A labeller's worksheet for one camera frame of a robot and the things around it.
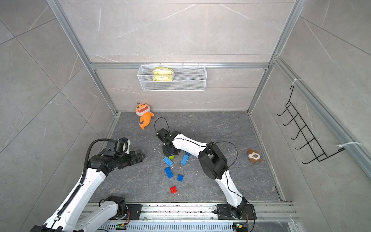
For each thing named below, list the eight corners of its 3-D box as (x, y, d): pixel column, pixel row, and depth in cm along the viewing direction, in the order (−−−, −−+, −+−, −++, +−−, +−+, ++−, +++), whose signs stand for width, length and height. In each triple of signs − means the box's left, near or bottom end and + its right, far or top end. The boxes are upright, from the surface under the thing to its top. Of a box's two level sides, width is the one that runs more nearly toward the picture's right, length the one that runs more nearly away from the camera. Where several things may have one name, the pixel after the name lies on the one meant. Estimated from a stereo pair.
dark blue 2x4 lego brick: (168, 179, 86) (168, 178, 85) (163, 170, 90) (163, 169, 88) (174, 175, 88) (174, 174, 86) (169, 167, 91) (168, 165, 90)
